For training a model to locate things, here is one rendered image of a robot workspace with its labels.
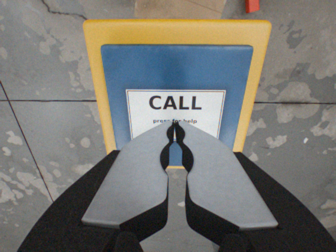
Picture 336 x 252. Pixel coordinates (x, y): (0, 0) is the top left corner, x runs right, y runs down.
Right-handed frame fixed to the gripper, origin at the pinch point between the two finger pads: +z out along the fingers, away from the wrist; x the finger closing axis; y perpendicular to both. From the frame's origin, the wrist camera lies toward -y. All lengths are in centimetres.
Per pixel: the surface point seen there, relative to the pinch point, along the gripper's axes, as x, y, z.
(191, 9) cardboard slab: 9, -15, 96
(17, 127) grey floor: -110, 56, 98
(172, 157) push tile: -0.1, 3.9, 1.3
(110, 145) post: -5.8, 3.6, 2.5
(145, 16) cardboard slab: -14, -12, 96
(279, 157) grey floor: 82, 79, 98
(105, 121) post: -5.9, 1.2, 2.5
